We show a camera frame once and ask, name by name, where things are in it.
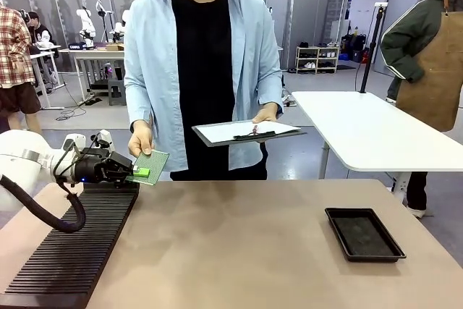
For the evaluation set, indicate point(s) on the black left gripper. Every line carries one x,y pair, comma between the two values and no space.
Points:
94,169

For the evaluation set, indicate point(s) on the green perforated PCB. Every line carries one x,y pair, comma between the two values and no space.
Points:
152,168

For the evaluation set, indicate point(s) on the grey clipboard with white paper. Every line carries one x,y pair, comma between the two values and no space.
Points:
246,131

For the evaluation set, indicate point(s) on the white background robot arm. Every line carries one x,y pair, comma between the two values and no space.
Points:
87,26

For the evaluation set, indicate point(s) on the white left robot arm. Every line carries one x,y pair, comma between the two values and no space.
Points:
21,164

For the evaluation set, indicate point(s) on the black slotted PCB rack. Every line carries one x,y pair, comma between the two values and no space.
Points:
68,240

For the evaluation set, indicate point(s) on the person's right hand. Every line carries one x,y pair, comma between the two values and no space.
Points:
140,140

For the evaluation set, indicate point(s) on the person's left hand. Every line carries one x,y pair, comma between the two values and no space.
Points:
265,116

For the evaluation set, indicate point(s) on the grey step stool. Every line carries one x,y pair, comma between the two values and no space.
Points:
116,92

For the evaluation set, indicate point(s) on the white background desk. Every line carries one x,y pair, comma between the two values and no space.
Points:
94,66

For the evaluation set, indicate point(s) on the person in light blue shirt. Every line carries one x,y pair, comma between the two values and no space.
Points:
202,70

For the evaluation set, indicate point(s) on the cardboard box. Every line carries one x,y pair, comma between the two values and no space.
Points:
115,47

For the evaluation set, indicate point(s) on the white background workstation table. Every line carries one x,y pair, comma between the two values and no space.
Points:
45,70

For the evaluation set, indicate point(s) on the person in plaid shirt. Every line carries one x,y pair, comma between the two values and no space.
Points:
14,66

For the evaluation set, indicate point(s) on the seated person in black jacket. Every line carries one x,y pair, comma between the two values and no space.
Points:
40,34

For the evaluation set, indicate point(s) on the white shoe shelf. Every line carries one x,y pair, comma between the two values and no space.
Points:
318,59

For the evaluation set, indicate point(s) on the black plastic tray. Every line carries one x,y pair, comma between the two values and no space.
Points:
363,234

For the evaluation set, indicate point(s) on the white side table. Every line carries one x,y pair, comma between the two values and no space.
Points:
380,131

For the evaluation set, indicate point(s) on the person in brown apron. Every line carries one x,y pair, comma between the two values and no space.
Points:
430,63

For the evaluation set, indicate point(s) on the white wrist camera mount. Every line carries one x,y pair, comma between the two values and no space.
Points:
90,142

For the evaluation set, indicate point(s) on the black camera pole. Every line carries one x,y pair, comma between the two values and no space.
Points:
372,48

